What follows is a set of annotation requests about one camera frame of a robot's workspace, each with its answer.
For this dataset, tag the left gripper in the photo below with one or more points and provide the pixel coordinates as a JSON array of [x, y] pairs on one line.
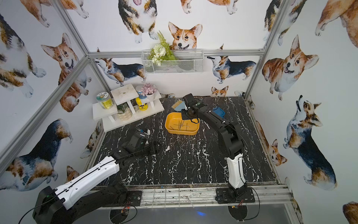
[[152, 147]]

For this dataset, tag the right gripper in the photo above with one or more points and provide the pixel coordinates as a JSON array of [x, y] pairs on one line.
[[185, 101]]

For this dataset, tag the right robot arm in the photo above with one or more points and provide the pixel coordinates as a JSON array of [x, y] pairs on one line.
[[230, 141]]

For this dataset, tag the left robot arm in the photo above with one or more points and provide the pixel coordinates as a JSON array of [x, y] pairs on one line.
[[72, 200]]

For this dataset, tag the yellow plastic storage box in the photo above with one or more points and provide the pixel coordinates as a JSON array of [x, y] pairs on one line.
[[176, 125]]

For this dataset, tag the light blue hand brush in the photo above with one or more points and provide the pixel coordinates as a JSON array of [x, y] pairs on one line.
[[179, 106]]

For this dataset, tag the blue plastic scoop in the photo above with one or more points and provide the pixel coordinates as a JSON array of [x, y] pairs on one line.
[[219, 111]]

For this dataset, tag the small plant in woven pot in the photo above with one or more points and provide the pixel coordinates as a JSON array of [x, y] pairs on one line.
[[123, 112]]

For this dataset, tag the white tiered shelf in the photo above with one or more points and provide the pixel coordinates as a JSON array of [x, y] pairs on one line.
[[121, 95]]

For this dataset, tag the pink flowers in white pot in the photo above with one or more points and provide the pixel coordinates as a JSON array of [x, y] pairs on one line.
[[148, 90]]

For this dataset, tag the green lidded glass jar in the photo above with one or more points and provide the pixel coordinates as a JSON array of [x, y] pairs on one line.
[[105, 100]]

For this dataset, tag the green white artificial plant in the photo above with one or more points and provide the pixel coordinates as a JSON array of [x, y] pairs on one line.
[[161, 53]]

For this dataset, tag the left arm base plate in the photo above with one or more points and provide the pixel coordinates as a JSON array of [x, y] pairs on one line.
[[132, 197]]

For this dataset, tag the white wire wall basket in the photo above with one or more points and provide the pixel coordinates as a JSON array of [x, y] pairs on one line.
[[187, 61]]

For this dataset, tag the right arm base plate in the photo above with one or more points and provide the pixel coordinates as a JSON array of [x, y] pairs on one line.
[[227, 196]]

